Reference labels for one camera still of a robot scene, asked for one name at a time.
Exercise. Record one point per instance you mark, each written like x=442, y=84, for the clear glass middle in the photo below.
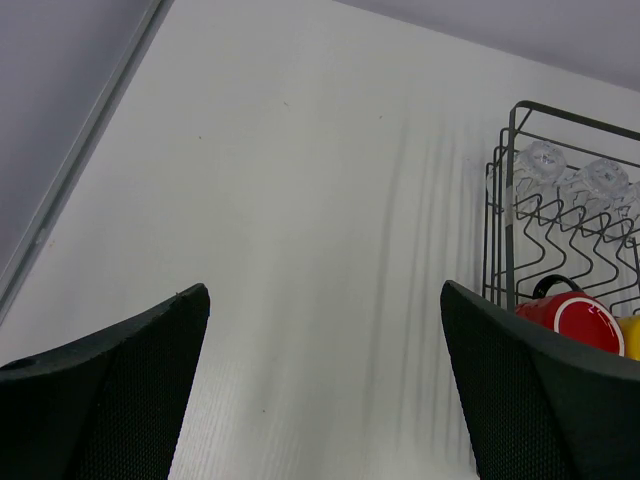
x=593, y=189

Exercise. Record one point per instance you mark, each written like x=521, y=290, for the aluminium frame post left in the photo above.
x=62, y=63

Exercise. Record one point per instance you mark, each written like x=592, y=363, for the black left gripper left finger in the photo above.
x=109, y=405

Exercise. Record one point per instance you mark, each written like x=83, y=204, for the dark wire dish rack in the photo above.
x=522, y=248

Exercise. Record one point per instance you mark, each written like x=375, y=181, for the clear glass left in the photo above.
x=536, y=169

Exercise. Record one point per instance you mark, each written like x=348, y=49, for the clear glass right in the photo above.
x=627, y=207

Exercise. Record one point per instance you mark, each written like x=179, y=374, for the clear glass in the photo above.
x=536, y=169
x=593, y=189
x=627, y=207

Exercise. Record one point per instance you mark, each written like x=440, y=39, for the red mug black handle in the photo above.
x=560, y=304

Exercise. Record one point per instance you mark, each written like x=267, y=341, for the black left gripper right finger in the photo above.
x=538, y=405

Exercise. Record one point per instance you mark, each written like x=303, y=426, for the yellow mug black handle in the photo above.
x=630, y=328

